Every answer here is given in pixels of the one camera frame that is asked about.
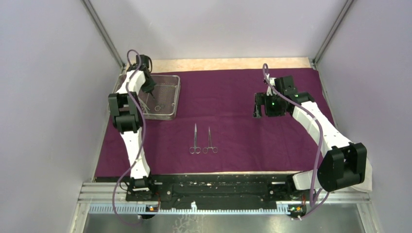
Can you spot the maroon wrap cloth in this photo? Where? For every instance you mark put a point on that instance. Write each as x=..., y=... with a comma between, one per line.
x=224, y=100

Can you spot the grey cable duct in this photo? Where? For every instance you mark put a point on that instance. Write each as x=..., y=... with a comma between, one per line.
x=150, y=209

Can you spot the metal mesh instrument tray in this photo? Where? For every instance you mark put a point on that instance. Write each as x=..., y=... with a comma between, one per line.
x=169, y=85

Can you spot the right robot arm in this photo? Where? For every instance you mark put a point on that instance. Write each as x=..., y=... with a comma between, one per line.
x=339, y=162

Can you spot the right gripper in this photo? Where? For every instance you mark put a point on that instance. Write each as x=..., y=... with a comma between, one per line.
x=260, y=100

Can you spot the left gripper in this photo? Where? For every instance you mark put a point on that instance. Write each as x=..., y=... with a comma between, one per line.
x=149, y=88

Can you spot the flat metal tweezers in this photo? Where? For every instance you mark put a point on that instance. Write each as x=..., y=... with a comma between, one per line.
x=144, y=107

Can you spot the surgical forceps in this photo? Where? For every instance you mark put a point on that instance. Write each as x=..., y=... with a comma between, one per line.
x=195, y=149

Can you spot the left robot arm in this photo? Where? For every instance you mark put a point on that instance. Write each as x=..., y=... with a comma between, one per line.
x=127, y=115

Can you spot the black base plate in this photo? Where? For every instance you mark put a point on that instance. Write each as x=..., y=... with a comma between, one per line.
x=216, y=191

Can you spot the white crumpled cloth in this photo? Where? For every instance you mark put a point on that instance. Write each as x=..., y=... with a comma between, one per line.
x=367, y=185

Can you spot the surgical clamp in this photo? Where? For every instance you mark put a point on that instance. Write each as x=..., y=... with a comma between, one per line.
x=210, y=146

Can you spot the small metal scissors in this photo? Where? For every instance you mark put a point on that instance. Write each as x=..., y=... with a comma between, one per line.
x=159, y=103

